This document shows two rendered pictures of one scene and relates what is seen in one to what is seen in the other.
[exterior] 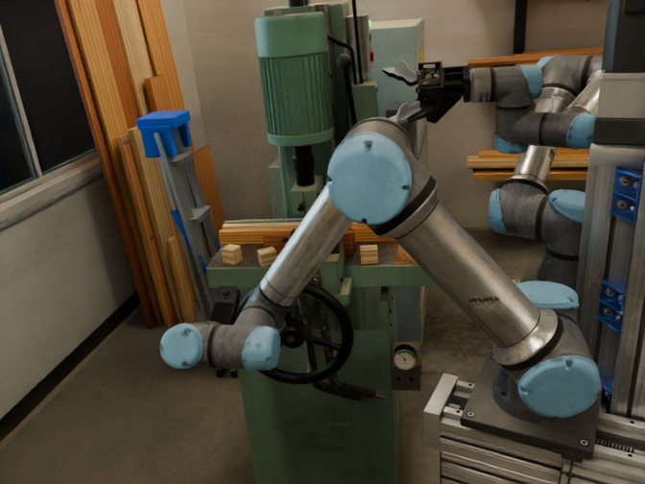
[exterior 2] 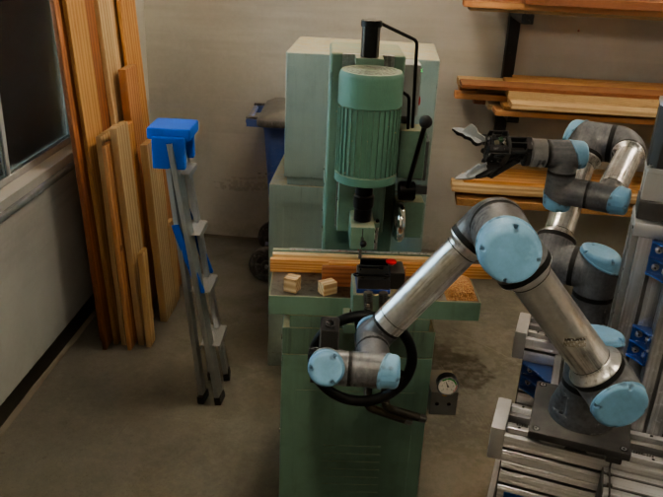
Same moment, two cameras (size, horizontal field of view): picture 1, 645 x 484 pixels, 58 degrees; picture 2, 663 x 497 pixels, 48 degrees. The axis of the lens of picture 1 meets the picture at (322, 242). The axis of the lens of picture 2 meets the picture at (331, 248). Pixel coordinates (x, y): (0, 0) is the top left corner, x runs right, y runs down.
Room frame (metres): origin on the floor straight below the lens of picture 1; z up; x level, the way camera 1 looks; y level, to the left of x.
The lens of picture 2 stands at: (-0.43, 0.51, 1.85)
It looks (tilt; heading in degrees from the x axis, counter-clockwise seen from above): 24 degrees down; 349
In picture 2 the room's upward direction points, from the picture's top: 3 degrees clockwise
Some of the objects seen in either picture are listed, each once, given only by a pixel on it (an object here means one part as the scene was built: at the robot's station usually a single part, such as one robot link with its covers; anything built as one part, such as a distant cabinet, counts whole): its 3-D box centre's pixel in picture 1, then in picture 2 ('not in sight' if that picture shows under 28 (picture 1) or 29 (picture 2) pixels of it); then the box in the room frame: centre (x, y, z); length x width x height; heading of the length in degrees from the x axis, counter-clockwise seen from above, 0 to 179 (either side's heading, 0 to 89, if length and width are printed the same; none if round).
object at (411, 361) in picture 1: (405, 358); (446, 386); (1.27, -0.19, 0.65); 0.06 x 0.04 x 0.08; 80
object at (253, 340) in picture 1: (248, 342); (373, 366); (0.88, 0.15, 0.99); 0.11 x 0.11 x 0.08; 78
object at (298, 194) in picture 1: (308, 197); (361, 232); (1.54, 0.03, 1.03); 0.14 x 0.07 x 0.09; 170
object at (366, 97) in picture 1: (363, 109); (410, 151); (1.71, -0.15, 1.23); 0.09 x 0.08 x 0.15; 170
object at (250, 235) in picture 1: (333, 234); (381, 267); (1.51, -0.03, 0.92); 0.67 x 0.02 x 0.04; 80
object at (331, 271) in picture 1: (314, 266); (376, 299); (1.33, 0.03, 0.92); 0.15 x 0.13 x 0.09; 80
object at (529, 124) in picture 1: (519, 128); (564, 190); (1.32, -0.47, 1.23); 0.11 x 0.08 x 0.11; 51
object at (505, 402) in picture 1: (536, 374); (584, 396); (0.88, -0.37, 0.87); 0.15 x 0.15 x 0.10
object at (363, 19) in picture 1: (359, 43); (407, 87); (1.82, -0.16, 1.40); 0.10 x 0.06 x 0.16; 170
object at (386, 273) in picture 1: (320, 267); (373, 299); (1.41, 0.01, 0.87); 0.61 x 0.30 x 0.06; 80
